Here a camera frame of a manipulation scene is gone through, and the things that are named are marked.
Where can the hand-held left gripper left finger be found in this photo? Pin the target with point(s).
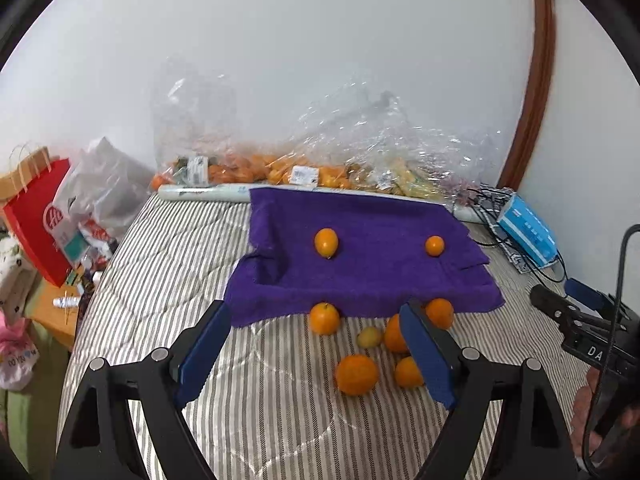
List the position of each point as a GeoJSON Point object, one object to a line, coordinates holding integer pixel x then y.
{"type": "Point", "coordinates": [202, 355]}

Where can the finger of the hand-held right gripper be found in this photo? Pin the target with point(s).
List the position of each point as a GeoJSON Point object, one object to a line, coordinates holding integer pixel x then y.
{"type": "Point", "coordinates": [550, 304]}
{"type": "Point", "coordinates": [584, 293]}

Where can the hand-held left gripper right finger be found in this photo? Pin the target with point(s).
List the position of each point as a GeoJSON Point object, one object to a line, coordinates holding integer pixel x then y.
{"type": "Point", "coordinates": [430, 355]}

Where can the small yellow citrus fruit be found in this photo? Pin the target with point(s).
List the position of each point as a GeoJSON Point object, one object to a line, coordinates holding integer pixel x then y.
{"type": "Point", "coordinates": [370, 337]}

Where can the large orange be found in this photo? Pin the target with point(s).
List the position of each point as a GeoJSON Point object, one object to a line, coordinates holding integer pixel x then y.
{"type": "Point", "coordinates": [356, 374]}

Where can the clear bag of yellow fruits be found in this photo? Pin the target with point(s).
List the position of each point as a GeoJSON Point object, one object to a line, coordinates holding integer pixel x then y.
{"type": "Point", "coordinates": [430, 160]}

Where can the person's right hand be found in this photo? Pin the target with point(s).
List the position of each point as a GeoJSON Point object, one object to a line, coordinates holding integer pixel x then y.
{"type": "Point", "coordinates": [582, 410]}

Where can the blue cardboard box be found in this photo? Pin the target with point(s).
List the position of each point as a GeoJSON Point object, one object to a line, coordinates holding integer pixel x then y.
{"type": "Point", "coordinates": [527, 230]}

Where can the purple towel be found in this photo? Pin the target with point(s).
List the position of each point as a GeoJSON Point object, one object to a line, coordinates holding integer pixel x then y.
{"type": "Point", "coordinates": [375, 270]}

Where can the small orange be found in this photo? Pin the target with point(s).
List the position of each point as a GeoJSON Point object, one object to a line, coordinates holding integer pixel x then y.
{"type": "Point", "coordinates": [434, 246]}

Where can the small white tube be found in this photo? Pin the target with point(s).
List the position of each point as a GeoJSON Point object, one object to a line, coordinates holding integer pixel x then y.
{"type": "Point", "coordinates": [65, 301]}

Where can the oval orange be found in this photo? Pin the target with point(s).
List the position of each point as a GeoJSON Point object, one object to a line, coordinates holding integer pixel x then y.
{"type": "Point", "coordinates": [326, 242]}

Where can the wooden bedside table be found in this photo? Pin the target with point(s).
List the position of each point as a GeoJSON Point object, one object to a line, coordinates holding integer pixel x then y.
{"type": "Point", "coordinates": [50, 320]}

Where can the red white snack packet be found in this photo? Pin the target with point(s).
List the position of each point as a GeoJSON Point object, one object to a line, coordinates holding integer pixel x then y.
{"type": "Point", "coordinates": [95, 235]}

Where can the white paper roll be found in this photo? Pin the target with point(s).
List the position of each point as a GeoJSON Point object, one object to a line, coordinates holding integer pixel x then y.
{"type": "Point", "coordinates": [200, 193]}

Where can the pink plastic bag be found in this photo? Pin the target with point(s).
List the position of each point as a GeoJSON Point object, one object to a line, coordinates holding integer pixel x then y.
{"type": "Point", "coordinates": [15, 355]}

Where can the white plastic bag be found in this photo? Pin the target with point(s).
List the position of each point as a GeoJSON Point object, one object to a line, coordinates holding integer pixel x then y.
{"type": "Point", "coordinates": [100, 180]}

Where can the red paper bag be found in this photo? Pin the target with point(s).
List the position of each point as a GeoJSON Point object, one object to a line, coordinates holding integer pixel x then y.
{"type": "Point", "coordinates": [35, 230]}

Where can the white floral cloth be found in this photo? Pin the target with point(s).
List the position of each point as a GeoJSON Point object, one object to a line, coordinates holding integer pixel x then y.
{"type": "Point", "coordinates": [10, 265]}

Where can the tall clear bag of mandarins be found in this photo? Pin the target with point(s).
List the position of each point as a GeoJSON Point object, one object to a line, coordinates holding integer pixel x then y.
{"type": "Point", "coordinates": [200, 125]}

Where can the clear bag of oranges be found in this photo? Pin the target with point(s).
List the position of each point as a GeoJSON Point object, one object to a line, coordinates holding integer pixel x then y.
{"type": "Point", "coordinates": [325, 135]}

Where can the brown paper bag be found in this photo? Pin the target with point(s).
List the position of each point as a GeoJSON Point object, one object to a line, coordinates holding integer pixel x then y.
{"type": "Point", "coordinates": [15, 180]}

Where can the wooden door frame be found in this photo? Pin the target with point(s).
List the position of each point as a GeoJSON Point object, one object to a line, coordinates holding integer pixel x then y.
{"type": "Point", "coordinates": [537, 85]}

